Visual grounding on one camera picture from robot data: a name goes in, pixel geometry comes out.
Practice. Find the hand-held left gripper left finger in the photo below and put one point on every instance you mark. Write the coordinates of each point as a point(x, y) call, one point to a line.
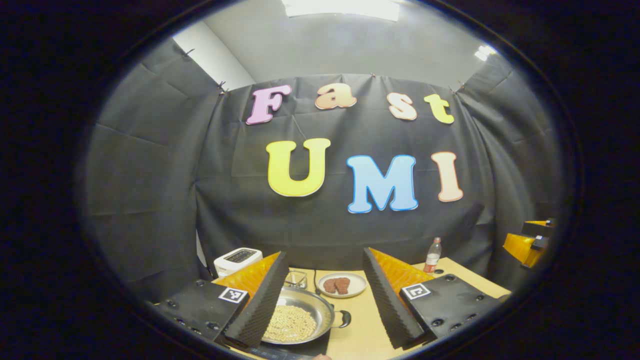
point(260, 310)

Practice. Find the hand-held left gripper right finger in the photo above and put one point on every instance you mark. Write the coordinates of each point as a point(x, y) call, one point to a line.
point(390, 310)

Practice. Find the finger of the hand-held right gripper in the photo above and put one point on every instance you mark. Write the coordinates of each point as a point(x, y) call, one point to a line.
point(540, 227)
point(517, 247)

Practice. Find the pile of soybeans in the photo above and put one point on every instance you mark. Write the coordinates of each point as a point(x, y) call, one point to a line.
point(290, 322)

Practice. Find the black induction cooktop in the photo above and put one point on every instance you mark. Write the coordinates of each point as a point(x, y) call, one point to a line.
point(320, 348)

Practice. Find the white round plate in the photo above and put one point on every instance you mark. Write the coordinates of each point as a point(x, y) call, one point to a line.
point(357, 287)

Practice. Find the large brown meat patty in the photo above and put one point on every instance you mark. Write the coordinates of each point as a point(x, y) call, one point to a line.
point(342, 285)

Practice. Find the white toaster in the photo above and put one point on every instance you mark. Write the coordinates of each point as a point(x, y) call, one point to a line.
point(237, 257)

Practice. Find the small brown meat patty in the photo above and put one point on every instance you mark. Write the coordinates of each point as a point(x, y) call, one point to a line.
point(329, 285)

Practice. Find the clear plastic water bottle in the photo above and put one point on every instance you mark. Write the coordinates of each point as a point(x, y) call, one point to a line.
point(432, 260)

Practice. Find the small ceiling light panel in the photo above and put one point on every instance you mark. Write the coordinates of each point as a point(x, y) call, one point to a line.
point(485, 52)

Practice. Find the large ceiling light panel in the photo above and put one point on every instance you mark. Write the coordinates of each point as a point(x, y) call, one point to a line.
point(345, 9)

